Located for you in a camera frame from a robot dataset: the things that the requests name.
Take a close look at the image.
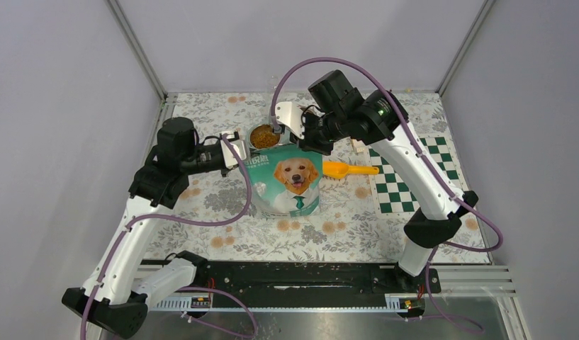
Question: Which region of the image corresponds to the green white checkerboard mat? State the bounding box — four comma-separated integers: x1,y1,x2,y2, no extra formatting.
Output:
368,136,463,216

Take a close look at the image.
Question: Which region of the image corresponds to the white yellow toy block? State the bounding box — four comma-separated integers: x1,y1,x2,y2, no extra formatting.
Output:
350,139,368,154

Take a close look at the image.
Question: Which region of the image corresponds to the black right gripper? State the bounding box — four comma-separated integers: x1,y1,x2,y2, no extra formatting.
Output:
291,108,349,155

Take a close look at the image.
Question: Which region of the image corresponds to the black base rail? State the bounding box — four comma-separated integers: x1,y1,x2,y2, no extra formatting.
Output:
138,260,443,311

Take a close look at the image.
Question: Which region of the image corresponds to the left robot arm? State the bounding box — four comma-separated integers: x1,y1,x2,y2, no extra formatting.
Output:
62,117,249,339

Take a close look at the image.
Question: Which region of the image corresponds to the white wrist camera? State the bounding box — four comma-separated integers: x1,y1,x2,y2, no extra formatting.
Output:
273,101,305,140
220,130,249,170

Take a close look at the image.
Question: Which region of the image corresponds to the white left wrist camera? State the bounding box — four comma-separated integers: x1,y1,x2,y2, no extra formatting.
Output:
220,130,249,170

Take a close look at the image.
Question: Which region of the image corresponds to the mint green double bowl stand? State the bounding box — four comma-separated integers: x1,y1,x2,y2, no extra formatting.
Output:
247,123,291,151

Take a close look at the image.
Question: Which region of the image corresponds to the orange plastic scoop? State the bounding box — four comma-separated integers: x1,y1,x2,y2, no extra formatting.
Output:
322,161,379,179

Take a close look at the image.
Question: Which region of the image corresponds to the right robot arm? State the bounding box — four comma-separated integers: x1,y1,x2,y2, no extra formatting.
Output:
299,70,478,292

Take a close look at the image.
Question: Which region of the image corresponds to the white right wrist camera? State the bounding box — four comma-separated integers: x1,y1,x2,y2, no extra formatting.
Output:
273,101,305,140

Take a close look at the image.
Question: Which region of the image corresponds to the clear water bottle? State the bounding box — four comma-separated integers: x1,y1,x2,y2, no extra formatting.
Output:
267,76,279,93

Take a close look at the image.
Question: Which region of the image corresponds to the green pet food bag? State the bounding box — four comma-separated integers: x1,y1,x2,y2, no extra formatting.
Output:
246,145,323,218

